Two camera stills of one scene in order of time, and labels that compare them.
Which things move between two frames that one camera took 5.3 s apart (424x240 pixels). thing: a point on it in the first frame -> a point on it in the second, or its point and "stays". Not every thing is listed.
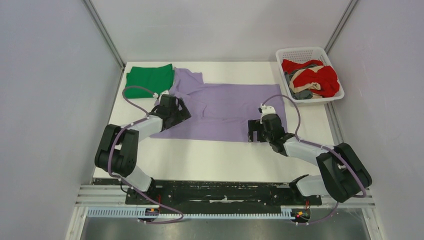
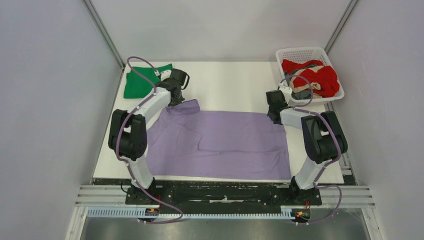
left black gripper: [182, 114] -> [175, 102]
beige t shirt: [312, 86] stays
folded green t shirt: [157, 79] stays
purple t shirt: [219, 112] -> [182, 140]
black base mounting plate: [164, 193] stays
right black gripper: [255, 125] -> [286, 105]
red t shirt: [326, 76] stays
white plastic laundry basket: [304, 54] stays
